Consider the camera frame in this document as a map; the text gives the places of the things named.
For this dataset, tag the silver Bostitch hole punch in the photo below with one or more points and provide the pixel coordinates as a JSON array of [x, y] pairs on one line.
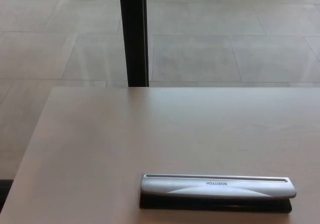
[[190, 186]]

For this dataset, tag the black vertical post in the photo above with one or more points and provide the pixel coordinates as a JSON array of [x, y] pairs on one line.
[[133, 34]]

